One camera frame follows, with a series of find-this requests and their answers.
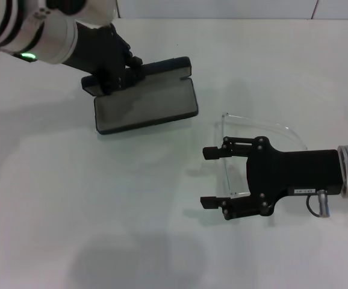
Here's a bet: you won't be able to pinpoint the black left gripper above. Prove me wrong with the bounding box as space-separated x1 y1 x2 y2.
61 21 145 97

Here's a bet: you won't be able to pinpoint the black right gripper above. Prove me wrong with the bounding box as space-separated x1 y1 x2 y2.
200 135 344 222

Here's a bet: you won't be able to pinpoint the black glasses case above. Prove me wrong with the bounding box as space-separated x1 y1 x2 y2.
81 56 199 135

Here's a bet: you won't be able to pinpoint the clear white glasses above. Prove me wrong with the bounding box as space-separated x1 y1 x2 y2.
214 111 309 198

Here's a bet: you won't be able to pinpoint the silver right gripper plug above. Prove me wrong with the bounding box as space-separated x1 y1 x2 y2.
316 189 331 217

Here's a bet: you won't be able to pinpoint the thin right gripper cable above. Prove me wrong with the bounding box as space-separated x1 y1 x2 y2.
305 195 322 217

